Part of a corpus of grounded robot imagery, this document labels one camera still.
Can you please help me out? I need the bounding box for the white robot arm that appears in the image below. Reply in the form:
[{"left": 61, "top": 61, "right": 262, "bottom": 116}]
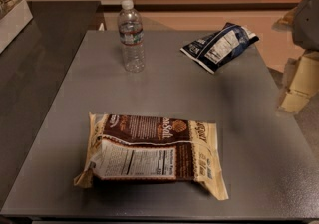
[{"left": 278, "top": 0, "right": 319, "bottom": 112}]

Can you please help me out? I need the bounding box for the white box with snacks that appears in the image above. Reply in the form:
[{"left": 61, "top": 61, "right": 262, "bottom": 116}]
[{"left": 0, "top": 0, "right": 33, "bottom": 53}]

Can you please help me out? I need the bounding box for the blue chip bag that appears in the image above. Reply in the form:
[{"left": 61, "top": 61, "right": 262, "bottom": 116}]
[{"left": 180, "top": 22, "right": 259, "bottom": 74}]

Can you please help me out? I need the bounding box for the brown chip bag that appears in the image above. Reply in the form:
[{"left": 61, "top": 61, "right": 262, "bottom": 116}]
[{"left": 74, "top": 113, "right": 228, "bottom": 200}]

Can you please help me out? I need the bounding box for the clear plastic water bottle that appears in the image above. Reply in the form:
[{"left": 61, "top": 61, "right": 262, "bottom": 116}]
[{"left": 118, "top": 0, "right": 145, "bottom": 73}]

